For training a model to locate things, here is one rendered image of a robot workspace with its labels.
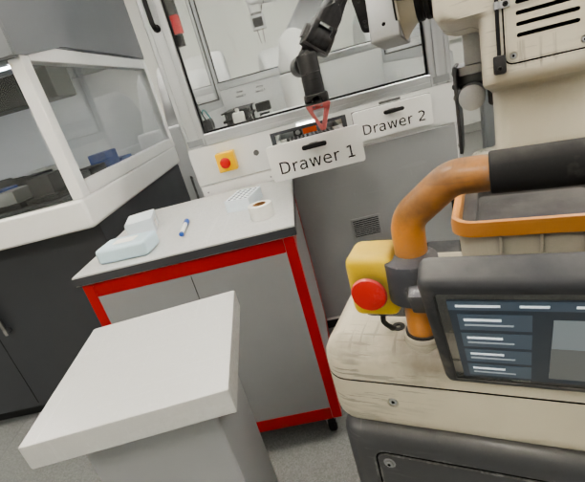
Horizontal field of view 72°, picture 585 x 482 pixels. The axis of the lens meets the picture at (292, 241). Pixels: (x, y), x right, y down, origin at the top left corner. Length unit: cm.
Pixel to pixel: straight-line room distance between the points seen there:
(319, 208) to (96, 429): 124
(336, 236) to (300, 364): 64
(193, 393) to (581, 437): 43
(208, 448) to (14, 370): 155
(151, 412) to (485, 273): 44
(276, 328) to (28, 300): 108
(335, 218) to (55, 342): 126
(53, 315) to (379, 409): 156
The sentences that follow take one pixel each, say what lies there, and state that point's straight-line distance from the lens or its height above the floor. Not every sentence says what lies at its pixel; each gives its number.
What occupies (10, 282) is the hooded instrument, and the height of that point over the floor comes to 66.
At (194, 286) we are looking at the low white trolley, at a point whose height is 65.
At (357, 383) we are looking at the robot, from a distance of 50.
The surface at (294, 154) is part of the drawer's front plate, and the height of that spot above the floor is 89.
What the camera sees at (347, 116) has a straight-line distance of 160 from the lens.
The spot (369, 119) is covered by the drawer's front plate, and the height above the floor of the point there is 89.
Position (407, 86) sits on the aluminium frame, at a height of 97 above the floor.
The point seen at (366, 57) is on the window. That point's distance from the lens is 162.
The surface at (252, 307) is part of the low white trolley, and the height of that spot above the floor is 55.
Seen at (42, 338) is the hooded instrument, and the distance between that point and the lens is 199.
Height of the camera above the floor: 110
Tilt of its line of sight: 21 degrees down
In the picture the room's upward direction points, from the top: 15 degrees counter-clockwise
